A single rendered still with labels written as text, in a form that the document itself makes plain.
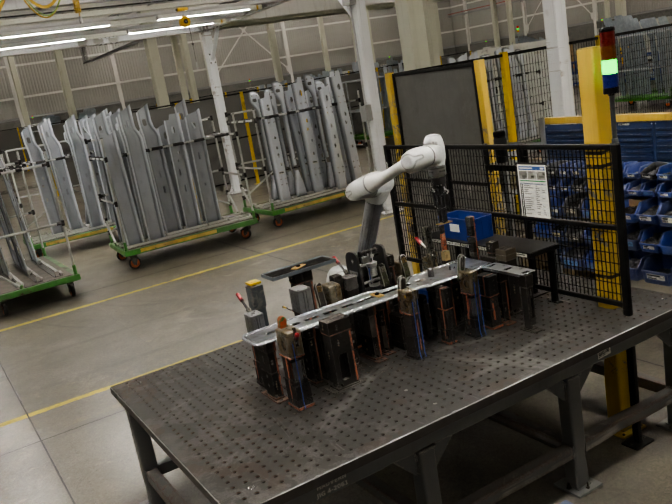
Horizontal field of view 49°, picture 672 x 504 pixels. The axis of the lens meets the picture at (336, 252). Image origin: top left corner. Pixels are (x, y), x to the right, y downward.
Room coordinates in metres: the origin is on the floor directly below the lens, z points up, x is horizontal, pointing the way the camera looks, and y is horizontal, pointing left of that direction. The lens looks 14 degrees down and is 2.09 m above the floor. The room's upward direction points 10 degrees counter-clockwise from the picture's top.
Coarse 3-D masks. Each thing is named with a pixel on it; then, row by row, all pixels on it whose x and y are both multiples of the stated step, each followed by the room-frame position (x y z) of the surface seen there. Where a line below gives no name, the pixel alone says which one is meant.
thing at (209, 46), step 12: (204, 36) 15.34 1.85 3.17; (216, 36) 15.00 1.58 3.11; (204, 48) 15.43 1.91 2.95; (216, 48) 15.20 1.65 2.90; (216, 72) 15.39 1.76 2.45; (216, 84) 15.36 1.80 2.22; (216, 96) 15.34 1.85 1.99; (216, 108) 15.43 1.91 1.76; (228, 132) 15.39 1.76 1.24; (228, 144) 15.37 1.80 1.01; (228, 156) 15.34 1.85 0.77; (228, 168) 15.43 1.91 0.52; (240, 192) 15.29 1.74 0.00
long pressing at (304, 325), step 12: (444, 264) 3.81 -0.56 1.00; (456, 264) 3.78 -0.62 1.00; (468, 264) 3.75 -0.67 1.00; (480, 264) 3.71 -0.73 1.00; (420, 276) 3.68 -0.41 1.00; (444, 276) 3.60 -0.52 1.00; (456, 276) 3.58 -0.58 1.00; (396, 288) 3.54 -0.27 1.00; (420, 288) 3.50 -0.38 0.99; (348, 300) 3.48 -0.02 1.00; (360, 300) 3.45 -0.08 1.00; (372, 300) 3.41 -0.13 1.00; (384, 300) 3.39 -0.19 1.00; (312, 312) 3.38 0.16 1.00; (324, 312) 3.35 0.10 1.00; (336, 312) 3.32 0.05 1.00; (348, 312) 3.30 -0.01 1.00; (276, 324) 3.29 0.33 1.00; (300, 324) 3.24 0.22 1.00; (312, 324) 3.21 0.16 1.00; (252, 336) 3.18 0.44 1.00; (264, 336) 3.16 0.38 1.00
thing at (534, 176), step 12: (516, 168) 3.98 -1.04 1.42; (528, 168) 3.90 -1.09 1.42; (540, 168) 3.83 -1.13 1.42; (528, 180) 3.91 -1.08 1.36; (540, 180) 3.84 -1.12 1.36; (528, 192) 3.92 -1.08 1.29; (540, 192) 3.84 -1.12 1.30; (528, 204) 3.93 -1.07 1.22; (540, 204) 3.85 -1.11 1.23; (528, 216) 3.94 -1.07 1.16; (540, 216) 3.86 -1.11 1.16
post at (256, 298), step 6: (246, 288) 3.53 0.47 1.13; (252, 288) 3.49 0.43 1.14; (258, 288) 3.51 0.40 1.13; (252, 294) 3.49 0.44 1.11; (258, 294) 3.51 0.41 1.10; (264, 294) 3.52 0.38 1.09; (252, 300) 3.49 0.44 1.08; (258, 300) 3.50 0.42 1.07; (264, 300) 3.52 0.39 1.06; (252, 306) 3.51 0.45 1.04; (258, 306) 3.50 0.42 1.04; (264, 306) 3.52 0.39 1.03; (264, 312) 3.52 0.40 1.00; (264, 318) 3.52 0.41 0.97
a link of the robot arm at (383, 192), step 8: (392, 184) 4.19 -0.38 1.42; (384, 192) 4.14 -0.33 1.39; (368, 200) 4.16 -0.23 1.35; (376, 200) 4.14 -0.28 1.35; (384, 200) 4.17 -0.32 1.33; (368, 208) 4.19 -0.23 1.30; (376, 208) 4.18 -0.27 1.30; (368, 216) 4.20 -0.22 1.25; (376, 216) 4.19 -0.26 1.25; (368, 224) 4.21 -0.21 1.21; (376, 224) 4.21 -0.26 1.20; (360, 232) 4.27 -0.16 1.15; (368, 232) 4.22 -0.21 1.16; (376, 232) 4.23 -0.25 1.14; (360, 240) 4.26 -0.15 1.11; (368, 240) 4.23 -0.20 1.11; (360, 248) 4.26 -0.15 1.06; (368, 248) 4.24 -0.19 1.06; (360, 264) 4.25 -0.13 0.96
